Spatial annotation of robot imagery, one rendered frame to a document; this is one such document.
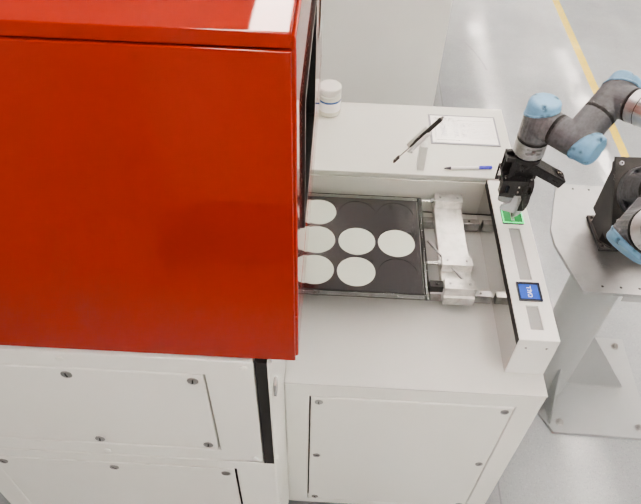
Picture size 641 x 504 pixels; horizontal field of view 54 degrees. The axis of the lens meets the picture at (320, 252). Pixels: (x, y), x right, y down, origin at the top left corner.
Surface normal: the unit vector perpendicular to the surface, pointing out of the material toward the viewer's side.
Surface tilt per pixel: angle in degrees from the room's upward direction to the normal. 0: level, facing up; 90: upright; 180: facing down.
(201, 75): 90
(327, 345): 0
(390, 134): 0
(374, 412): 90
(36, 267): 90
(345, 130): 0
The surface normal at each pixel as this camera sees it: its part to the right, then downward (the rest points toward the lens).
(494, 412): -0.05, 0.74
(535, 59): 0.02, -0.68
